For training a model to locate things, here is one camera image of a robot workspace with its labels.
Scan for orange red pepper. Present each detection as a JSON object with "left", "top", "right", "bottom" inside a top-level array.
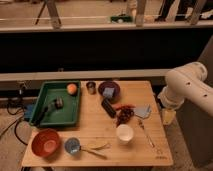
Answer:
[{"left": 112, "top": 104, "right": 135, "bottom": 110}]

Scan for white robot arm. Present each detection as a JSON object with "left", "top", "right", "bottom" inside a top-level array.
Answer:
[{"left": 158, "top": 62, "right": 213, "bottom": 117}]

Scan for dark purple bowl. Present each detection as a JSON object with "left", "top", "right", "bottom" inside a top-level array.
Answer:
[{"left": 98, "top": 81, "right": 120, "bottom": 100}]

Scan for blue sponge block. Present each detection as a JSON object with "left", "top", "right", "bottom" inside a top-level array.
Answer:
[{"left": 103, "top": 87, "right": 114, "bottom": 98}]

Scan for small metal cup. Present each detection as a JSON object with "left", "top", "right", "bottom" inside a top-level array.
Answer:
[{"left": 86, "top": 81, "right": 96, "bottom": 95}]

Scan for dark red grape bunch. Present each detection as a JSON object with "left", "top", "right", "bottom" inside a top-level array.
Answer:
[{"left": 117, "top": 108, "right": 134, "bottom": 125}]

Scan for orange fruit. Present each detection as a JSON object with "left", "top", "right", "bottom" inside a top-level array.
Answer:
[{"left": 67, "top": 83, "right": 77, "bottom": 95}]

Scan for blue grey cloth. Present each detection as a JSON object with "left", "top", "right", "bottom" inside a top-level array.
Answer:
[{"left": 134, "top": 105, "right": 151, "bottom": 119}]

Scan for white cup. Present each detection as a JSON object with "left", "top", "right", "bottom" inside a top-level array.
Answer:
[{"left": 116, "top": 124, "right": 134, "bottom": 144}]

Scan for green plastic tray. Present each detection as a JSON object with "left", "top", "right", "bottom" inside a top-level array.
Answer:
[{"left": 30, "top": 81, "right": 81, "bottom": 127}]

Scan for metal fork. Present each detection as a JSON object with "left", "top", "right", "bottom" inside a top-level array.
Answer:
[{"left": 138, "top": 119, "right": 155, "bottom": 148}]

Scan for yellow tag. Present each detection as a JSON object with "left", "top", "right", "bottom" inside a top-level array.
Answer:
[{"left": 162, "top": 109, "right": 176, "bottom": 125}]

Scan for blue small bowl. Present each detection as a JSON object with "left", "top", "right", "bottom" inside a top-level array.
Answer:
[{"left": 64, "top": 137, "right": 80, "bottom": 155}]

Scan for green white object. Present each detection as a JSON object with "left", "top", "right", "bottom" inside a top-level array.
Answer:
[{"left": 110, "top": 15, "right": 132, "bottom": 23}]

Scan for blue box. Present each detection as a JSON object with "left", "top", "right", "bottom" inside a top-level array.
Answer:
[{"left": 24, "top": 104, "right": 34, "bottom": 121}]

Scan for red orange bowl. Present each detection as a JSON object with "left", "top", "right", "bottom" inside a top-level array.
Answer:
[{"left": 31, "top": 128, "right": 61, "bottom": 158}]

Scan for black handled brush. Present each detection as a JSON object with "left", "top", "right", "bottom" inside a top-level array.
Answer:
[{"left": 33, "top": 97, "right": 63, "bottom": 126}]

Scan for black cables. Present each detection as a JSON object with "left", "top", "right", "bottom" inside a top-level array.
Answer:
[{"left": 0, "top": 96, "right": 29, "bottom": 147}]

